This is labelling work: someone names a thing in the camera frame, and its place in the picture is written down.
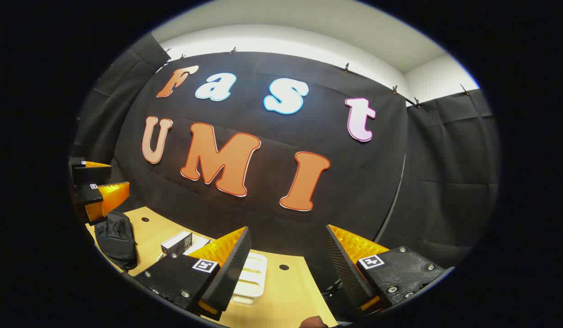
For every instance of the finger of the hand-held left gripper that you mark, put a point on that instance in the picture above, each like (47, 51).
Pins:
(88, 195)
(92, 174)

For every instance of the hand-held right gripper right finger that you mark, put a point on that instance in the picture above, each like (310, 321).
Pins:
(350, 278)

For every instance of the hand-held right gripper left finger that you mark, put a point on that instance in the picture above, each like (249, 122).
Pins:
(227, 278)

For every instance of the white plastic bookshelf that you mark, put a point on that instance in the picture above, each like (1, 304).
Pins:
(254, 278)

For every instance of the black schoolbag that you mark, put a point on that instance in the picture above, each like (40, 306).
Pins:
(115, 239)

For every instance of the row of black cloth clips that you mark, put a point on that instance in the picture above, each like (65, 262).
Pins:
(346, 68)

